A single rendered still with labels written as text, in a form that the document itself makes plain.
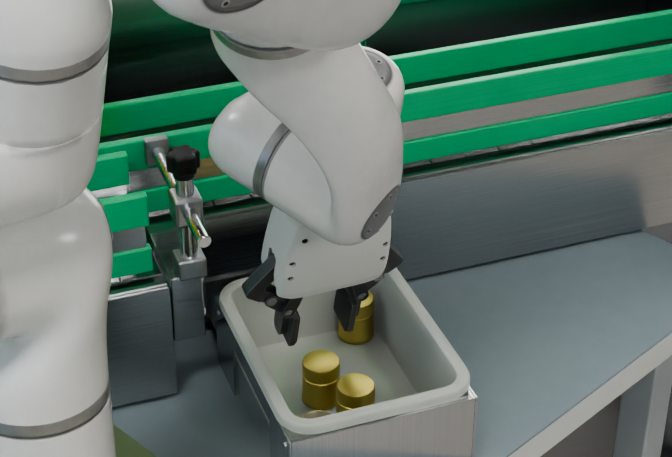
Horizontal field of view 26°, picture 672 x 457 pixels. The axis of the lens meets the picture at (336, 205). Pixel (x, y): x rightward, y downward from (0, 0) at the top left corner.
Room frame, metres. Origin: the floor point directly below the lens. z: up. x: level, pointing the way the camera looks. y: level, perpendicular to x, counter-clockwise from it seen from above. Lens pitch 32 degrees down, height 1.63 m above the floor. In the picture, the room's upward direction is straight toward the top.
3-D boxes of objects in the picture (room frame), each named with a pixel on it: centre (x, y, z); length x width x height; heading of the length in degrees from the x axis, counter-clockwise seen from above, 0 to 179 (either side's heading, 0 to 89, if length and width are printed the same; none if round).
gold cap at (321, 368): (1.03, 0.01, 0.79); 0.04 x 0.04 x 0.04
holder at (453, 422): (1.06, 0.01, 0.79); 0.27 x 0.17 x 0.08; 20
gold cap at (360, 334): (1.13, -0.02, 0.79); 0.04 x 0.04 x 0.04
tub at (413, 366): (1.04, 0.00, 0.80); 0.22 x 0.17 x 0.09; 20
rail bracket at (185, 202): (1.09, 0.14, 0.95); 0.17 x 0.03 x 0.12; 20
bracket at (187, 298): (1.11, 0.15, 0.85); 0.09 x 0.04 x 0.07; 20
